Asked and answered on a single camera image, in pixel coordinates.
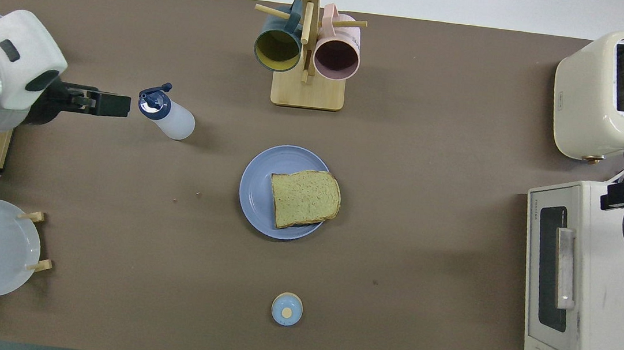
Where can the pink mug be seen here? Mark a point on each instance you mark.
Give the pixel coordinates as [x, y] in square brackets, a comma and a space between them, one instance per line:
[336, 58]

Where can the white toaster oven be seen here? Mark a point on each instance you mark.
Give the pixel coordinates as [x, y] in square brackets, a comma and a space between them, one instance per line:
[611, 311]

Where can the clear squeeze bottle blue cap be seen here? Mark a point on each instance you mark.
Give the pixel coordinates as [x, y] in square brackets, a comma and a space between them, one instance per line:
[175, 123]

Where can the blue round plate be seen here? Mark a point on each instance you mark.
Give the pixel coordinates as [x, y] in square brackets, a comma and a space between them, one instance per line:
[255, 186]

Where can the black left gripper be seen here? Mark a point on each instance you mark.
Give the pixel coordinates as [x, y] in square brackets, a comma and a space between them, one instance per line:
[53, 101]

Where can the cream two-slot toaster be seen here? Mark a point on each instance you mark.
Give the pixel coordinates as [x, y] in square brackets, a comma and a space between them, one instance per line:
[581, 99]

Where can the dark teal mug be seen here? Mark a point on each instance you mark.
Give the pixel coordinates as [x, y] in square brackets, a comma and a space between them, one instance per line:
[277, 51]

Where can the brown table mat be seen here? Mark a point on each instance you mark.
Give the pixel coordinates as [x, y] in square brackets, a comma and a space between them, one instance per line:
[395, 265]

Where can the wooden mug tree stand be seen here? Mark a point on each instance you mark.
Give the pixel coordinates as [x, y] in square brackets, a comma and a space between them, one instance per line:
[307, 93]

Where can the toasted bread slice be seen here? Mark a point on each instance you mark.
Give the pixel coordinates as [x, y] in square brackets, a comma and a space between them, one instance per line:
[306, 197]

